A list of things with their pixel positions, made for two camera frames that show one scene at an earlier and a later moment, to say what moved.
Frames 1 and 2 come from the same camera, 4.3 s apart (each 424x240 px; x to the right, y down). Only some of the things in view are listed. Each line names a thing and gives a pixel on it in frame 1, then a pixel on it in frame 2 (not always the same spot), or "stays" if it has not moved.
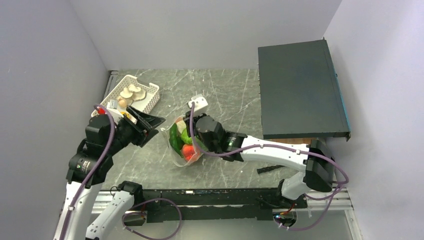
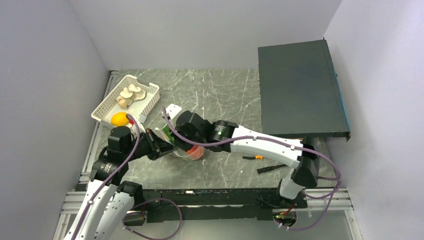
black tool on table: (267, 168) stays
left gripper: (146, 121) to (157, 147)
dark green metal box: (300, 95) stays
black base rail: (190, 205) stays
